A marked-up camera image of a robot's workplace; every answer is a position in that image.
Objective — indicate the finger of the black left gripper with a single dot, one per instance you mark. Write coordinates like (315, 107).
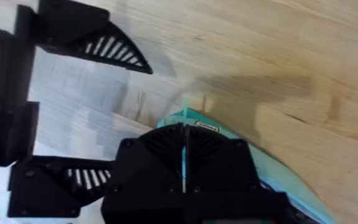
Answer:
(42, 189)
(73, 28)

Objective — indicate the teal soft zip bag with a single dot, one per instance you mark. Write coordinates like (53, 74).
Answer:
(275, 174)

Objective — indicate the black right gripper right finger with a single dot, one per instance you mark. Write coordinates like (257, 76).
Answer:
(219, 165)

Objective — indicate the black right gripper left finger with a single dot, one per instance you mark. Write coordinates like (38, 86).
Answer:
(151, 165)

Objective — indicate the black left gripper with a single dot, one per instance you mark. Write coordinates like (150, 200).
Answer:
(8, 93)

